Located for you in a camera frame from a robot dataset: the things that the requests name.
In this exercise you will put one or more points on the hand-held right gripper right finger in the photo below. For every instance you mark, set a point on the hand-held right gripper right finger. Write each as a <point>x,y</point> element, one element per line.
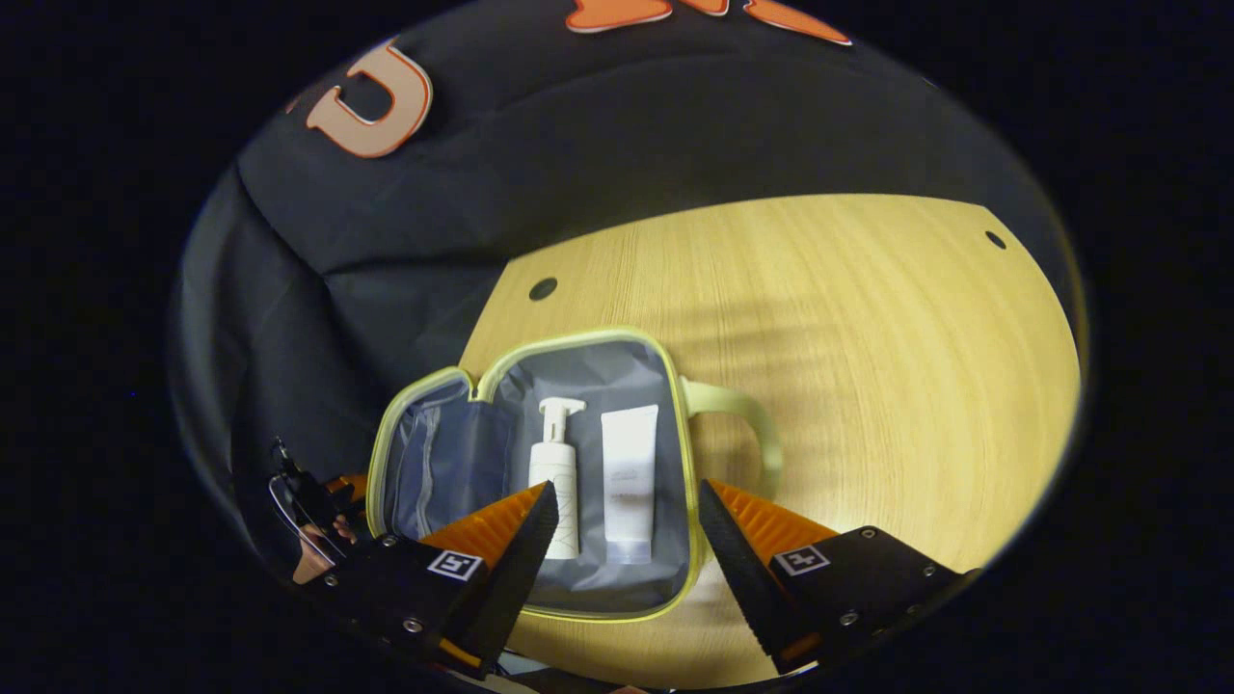
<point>747,578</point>

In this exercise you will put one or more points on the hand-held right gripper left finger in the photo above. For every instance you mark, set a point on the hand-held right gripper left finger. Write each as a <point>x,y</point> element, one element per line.
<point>516,569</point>

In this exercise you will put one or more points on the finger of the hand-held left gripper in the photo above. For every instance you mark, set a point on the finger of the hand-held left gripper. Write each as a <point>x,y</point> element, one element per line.
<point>352,485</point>

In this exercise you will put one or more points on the white pump bottle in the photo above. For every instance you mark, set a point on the white pump bottle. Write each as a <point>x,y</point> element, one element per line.
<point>554,482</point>

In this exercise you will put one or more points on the white squeeze tube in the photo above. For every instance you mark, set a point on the white squeeze tube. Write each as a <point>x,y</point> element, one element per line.
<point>629,482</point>

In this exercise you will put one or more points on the pale yellow suitcase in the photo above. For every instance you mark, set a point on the pale yellow suitcase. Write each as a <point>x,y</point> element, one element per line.
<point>617,381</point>

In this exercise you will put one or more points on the black backdrop cloth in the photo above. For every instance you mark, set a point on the black backdrop cloth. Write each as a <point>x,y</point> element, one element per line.
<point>578,145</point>

